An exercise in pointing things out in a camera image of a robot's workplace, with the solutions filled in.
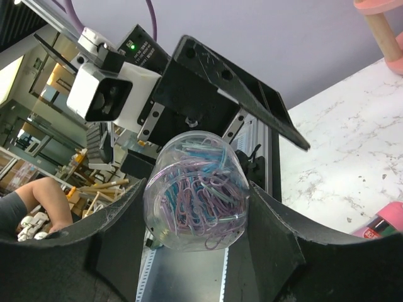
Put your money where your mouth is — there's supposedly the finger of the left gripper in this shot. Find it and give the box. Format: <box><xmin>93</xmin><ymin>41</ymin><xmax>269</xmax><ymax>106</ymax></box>
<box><xmin>173</xmin><ymin>35</ymin><xmax>310</xmax><ymax>150</ymax></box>

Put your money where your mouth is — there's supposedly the pink glue stick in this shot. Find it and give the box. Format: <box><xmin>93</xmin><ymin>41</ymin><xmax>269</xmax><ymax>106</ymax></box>
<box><xmin>351</xmin><ymin>201</ymin><xmax>403</xmax><ymax>239</ymax></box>

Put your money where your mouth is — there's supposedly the clear jar of paper clips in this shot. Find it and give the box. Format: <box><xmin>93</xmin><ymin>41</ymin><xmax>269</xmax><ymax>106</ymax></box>
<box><xmin>143</xmin><ymin>131</ymin><xmax>249</xmax><ymax>252</ymax></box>

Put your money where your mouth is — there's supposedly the pink tiered shelf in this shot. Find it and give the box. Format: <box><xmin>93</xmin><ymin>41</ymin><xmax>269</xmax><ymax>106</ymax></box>
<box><xmin>353</xmin><ymin>0</ymin><xmax>402</xmax><ymax>75</ymax></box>

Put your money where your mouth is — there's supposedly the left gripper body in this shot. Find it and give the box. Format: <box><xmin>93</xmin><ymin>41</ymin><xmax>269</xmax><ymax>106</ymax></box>
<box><xmin>119</xmin><ymin>25</ymin><xmax>241</xmax><ymax>145</ymax></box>

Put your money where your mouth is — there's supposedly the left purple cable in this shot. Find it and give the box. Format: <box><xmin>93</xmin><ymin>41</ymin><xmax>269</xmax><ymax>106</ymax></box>
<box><xmin>50</xmin><ymin>0</ymin><xmax>158</xmax><ymax>42</ymax></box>

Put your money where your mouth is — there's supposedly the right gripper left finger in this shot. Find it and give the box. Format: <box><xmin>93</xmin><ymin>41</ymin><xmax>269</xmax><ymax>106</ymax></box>
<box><xmin>1</xmin><ymin>179</ymin><xmax>146</xmax><ymax>301</ymax></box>

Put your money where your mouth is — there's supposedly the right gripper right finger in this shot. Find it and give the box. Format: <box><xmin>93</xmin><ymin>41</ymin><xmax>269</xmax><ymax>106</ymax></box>
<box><xmin>225</xmin><ymin>184</ymin><xmax>402</xmax><ymax>301</ymax></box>

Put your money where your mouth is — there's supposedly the person forearm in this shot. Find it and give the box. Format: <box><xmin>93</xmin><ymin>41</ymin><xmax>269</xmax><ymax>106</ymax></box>
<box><xmin>1</xmin><ymin>177</ymin><xmax>73</xmax><ymax>241</ymax></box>

